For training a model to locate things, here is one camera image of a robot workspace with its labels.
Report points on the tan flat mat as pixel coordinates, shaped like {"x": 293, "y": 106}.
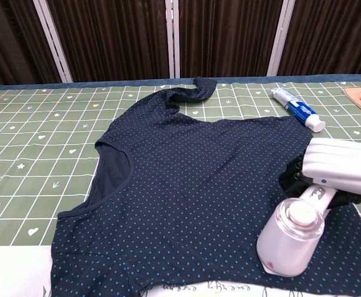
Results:
{"x": 353, "y": 97}

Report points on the brown pleated screen panel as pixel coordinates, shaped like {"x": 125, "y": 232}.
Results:
{"x": 7, "y": 40}
{"x": 332, "y": 34}
{"x": 227, "y": 37}
{"x": 112, "y": 37}

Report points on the green grid tablecloth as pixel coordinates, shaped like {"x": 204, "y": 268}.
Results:
{"x": 44, "y": 139}

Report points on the white screen frame post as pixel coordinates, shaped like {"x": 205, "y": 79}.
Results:
{"x": 53, "y": 40}
{"x": 281, "y": 37}
{"x": 172, "y": 37}

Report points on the white printed cloth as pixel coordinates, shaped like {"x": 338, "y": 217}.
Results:
{"x": 13, "y": 269}

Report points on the white handheld garment steamer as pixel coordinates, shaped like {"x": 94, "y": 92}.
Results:
{"x": 285, "y": 247}

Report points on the navy polka dot t-shirt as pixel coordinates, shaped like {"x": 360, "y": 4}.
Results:
{"x": 174, "y": 185}

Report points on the blue white toothpaste tube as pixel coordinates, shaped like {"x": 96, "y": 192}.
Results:
{"x": 301, "y": 109}

